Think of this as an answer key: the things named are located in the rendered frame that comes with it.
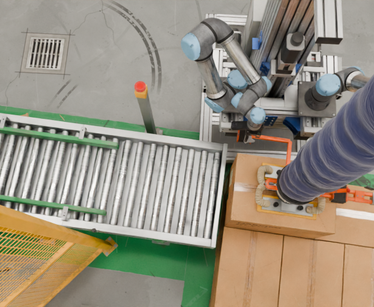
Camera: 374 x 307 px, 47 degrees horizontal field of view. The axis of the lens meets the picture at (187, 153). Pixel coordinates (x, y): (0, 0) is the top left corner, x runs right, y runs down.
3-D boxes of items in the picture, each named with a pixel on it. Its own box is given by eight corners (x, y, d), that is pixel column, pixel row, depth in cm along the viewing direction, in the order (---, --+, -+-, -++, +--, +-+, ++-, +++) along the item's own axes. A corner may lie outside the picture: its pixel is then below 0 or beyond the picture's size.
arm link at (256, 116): (257, 102, 212) (270, 113, 210) (254, 109, 223) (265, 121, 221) (246, 112, 210) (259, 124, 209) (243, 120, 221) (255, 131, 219)
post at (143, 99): (148, 140, 356) (134, 92, 259) (149, 133, 358) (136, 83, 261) (156, 141, 356) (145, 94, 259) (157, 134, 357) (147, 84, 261)
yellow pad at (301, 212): (256, 211, 247) (257, 210, 242) (257, 194, 249) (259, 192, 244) (315, 220, 245) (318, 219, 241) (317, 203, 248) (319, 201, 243)
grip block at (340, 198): (328, 201, 238) (332, 200, 232) (329, 184, 240) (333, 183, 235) (343, 204, 238) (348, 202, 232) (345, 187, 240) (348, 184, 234)
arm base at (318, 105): (304, 86, 256) (309, 79, 247) (329, 87, 256) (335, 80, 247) (304, 109, 253) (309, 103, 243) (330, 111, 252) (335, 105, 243)
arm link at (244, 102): (243, 90, 224) (259, 105, 222) (228, 104, 222) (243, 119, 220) (245, 84, 216) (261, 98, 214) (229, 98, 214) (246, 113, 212)
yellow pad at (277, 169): (259, 179, 251) (261, 177, 247) (261, 162, 254) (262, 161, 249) (317, 187, 250) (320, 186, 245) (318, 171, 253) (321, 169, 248)
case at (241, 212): (224, 226, 284) (230, 220, 245) (230, 167, 294) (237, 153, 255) (315, 238, 282) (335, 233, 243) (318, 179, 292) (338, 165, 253)
